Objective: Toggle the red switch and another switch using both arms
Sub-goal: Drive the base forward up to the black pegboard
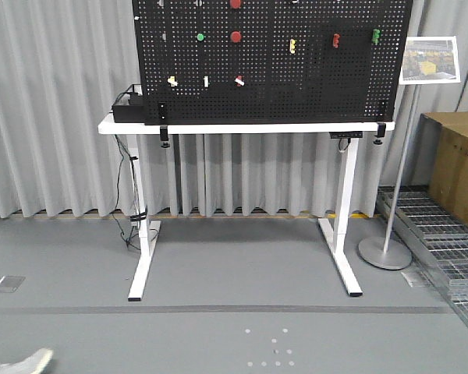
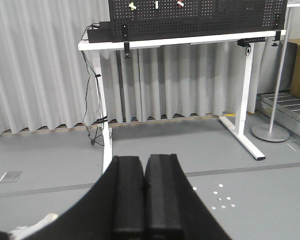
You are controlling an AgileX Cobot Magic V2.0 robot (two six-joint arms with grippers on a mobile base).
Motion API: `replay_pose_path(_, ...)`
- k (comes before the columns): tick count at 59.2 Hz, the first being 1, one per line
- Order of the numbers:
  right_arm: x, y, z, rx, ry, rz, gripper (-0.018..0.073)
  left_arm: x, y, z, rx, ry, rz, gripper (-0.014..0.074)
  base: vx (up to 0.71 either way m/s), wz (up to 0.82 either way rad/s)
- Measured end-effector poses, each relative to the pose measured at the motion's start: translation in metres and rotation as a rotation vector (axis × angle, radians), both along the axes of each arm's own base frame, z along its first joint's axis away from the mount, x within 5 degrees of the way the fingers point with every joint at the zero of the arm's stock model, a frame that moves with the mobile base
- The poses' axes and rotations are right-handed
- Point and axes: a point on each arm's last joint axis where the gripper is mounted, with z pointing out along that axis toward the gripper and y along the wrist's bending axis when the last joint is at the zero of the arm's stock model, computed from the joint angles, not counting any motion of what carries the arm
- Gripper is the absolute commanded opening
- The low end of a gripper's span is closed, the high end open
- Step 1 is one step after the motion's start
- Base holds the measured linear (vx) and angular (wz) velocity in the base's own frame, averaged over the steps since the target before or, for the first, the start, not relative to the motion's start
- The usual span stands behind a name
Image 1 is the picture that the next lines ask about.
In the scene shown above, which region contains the left black table clamp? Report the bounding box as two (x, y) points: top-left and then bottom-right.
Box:
(159, 125), (170, 149)

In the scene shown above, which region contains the black table clamp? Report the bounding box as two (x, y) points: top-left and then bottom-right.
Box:
(159, 125), (170, 149)
(374, 122), (386, 146)

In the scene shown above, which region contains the white standing desk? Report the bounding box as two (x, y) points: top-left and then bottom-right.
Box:
(97, 113), (395, 302)

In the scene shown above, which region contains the black electronics box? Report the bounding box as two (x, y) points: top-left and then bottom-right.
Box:
(112, 83), (144, 123)

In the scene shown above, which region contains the black perforated pegboard panel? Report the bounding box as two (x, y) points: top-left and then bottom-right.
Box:
(133, 1), (413, 125)

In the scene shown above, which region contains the desk height control panel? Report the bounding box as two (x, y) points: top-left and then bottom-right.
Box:
(329, 131), (363, 139)

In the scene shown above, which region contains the lower red mushroom button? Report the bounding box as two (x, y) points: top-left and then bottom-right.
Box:
(230, 30), (243, 43)

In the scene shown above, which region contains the red mushroom button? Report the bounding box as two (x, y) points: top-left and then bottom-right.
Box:
(230, 30), (243, 43)
(229, 0), (242, 9)

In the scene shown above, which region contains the right black table clamp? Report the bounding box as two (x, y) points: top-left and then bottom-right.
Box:
(374, 122), (386, 146)

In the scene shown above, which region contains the upper red mushroom button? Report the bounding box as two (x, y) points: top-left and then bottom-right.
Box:
(229, 0), (242, 9)

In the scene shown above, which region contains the grey curtain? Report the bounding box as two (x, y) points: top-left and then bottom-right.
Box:
(0, 0), (468, 220)

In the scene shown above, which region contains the metal floor grating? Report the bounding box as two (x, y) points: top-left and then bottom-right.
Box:
(393, 186), (468, 327)

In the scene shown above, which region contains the brown cardboard box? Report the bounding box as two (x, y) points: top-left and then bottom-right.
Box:
(424, 111), (468, 226)

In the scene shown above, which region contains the sign stand with photo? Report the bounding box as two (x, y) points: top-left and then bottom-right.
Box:
(357, 36), (462, 271)

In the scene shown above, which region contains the white shoe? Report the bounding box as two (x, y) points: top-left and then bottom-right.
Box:
(0, 348), (53, 374)

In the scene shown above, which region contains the hanging cable bundle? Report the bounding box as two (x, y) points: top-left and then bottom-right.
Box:
(112, 134), (160, 252)

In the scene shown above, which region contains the red rotary switch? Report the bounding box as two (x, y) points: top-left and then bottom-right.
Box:
(235, 76), (245, 86)

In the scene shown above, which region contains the yellow-lit white rotary switch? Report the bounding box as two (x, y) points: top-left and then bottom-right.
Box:
(167, 76), (179, 86)

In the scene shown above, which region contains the yellow toggle switch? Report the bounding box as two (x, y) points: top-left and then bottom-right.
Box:
(289, 39), (296, 55)

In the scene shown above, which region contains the red toggle switch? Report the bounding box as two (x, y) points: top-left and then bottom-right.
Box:
(332, 33), (341, 48)

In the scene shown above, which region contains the green toggle switch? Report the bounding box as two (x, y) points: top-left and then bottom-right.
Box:
(371, 29), (381, 45)

